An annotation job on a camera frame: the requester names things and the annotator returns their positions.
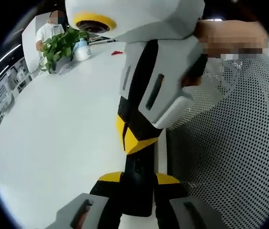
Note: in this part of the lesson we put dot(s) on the white spray bottle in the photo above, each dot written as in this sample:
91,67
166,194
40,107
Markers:
82,52

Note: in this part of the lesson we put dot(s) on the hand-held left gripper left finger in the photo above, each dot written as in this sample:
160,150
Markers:
96,210

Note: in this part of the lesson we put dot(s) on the green potted plant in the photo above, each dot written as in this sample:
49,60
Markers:
57,48

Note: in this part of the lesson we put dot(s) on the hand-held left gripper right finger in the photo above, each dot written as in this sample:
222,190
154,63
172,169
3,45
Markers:
184,214

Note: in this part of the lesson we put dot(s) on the black remote control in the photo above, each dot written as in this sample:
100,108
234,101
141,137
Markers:
137,190

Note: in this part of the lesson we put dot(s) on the grey mesh office chair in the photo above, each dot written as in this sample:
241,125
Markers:
232,148

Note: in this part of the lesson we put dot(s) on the person's right hand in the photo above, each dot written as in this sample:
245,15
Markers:
206,27

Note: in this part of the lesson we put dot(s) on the small red object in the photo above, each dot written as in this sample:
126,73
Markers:
117,52

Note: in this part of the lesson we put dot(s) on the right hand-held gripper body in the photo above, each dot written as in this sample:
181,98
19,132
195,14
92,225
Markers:
148,16

